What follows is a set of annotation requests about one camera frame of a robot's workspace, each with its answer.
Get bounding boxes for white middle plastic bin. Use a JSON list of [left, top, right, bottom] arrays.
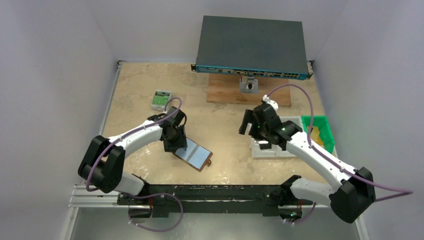
[[279, 116, 304, 130]]

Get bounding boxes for green white small box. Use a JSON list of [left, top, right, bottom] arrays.
[[151, 90, 172, 112]]

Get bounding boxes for white plastic bin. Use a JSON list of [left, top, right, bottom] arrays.
[[249, 137, 294, 159], [279, 116, 304, 130]]

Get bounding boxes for brown wooden board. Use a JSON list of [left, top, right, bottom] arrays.
[[206, 73, 289, 105]]

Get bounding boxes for green plastic bin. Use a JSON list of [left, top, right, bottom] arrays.
[[301, 115, 335, 154]]

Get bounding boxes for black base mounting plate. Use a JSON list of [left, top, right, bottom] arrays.
[[117, 184, 313, 221]]

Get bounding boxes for yellow items in green bin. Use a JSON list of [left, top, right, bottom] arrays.
[[310, 126, 323, 144]]

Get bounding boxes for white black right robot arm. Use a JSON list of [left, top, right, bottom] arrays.
[[239, 102, 376, 224]]

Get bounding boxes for grey camera on mount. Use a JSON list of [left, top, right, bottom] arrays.
[[239, 76, 259, 94]]

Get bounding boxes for brown leather card holder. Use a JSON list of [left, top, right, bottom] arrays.
[[173, 138, 213, 172]]

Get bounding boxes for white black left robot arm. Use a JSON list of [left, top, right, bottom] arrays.
[[77, 106, 187, 196]]

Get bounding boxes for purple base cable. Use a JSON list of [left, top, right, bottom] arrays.
[[128, 193, 184, 233]]

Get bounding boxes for black cards in left bin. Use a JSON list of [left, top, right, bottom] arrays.
[[257, 140, 272, 150]]

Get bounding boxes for white left plastic bin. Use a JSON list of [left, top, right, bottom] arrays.
[[249, 137, 294, 159]]

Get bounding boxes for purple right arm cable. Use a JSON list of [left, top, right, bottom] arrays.
[[264, 83, 413, 203]]

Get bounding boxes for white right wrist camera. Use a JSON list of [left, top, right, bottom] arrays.
[[261, 94, 279, 112]]

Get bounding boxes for grey blue network switch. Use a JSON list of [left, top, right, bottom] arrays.
[[191, 15, 312, 80]]

